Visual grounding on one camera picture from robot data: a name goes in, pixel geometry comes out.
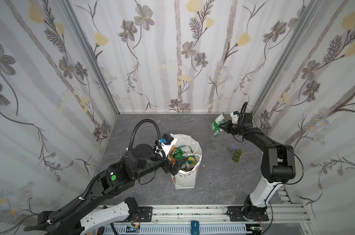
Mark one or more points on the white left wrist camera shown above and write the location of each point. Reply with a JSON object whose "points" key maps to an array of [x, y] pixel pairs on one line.
{"points": [[164, 146]]}

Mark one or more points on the grey blue block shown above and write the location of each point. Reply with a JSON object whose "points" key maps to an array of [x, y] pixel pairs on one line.
{"points": [[231, 148]]}

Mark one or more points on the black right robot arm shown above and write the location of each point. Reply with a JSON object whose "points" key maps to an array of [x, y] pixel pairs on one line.
{"points": [[278, 165]]}

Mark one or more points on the aluminium rail base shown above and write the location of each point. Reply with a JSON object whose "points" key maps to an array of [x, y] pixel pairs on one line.
{"points": [[280, 219]]}

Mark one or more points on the green yellow snack packet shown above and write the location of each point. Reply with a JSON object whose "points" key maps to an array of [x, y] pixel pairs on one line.
{"points": [[181, 152]]}

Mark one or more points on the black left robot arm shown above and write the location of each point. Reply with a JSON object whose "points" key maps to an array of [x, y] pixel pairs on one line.
{"points": [[134, 164]]}

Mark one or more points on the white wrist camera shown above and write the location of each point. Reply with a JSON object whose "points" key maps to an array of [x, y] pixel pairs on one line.
{"points": [[164, 146], [237, 117]]}

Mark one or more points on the green block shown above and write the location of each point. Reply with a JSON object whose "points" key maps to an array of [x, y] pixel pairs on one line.
{"points": [[237, 155]]}

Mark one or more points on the cartoon animal paper bag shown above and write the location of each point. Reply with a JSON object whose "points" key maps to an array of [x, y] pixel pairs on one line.
{"points": [[187, 176]]}

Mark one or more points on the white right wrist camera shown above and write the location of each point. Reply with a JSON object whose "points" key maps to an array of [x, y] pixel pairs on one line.
{"points": [[237, 117]]}

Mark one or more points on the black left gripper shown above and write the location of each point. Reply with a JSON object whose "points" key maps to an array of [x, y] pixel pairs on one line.
{"points": [[171, 166]]}

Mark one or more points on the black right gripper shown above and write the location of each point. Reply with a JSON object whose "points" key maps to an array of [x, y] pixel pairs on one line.
{"points": [[227, 127]]}

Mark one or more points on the blue clip on rail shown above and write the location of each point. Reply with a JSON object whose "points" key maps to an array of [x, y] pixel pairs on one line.
{"points": [[195, 228]]}

